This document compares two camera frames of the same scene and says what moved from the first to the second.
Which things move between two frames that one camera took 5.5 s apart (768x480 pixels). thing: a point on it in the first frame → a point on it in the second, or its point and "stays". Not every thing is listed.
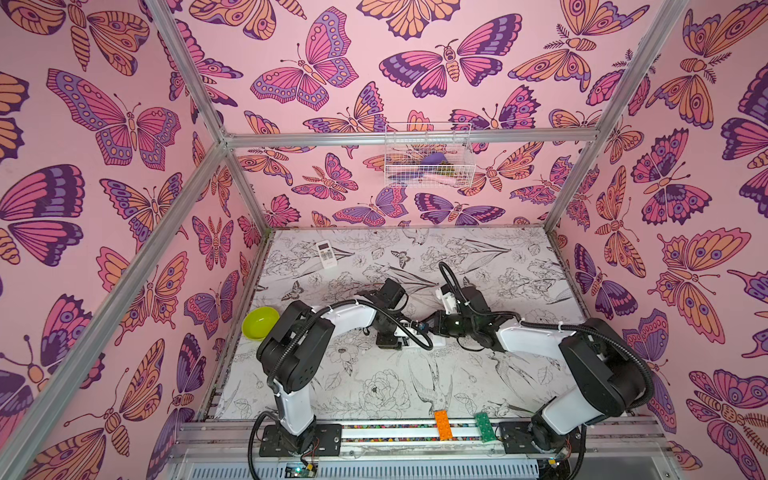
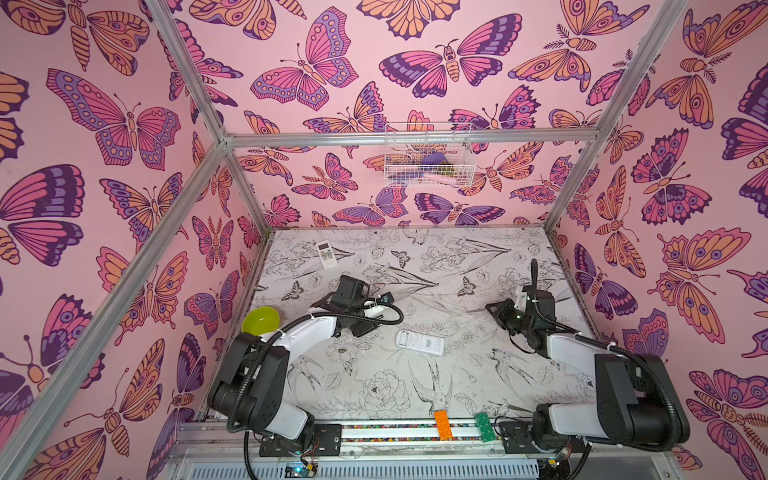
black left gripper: (389, 343) → (363, 328)
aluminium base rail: (207, 449) stays
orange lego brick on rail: (445, 429) stays
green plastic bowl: (258, 322) stays
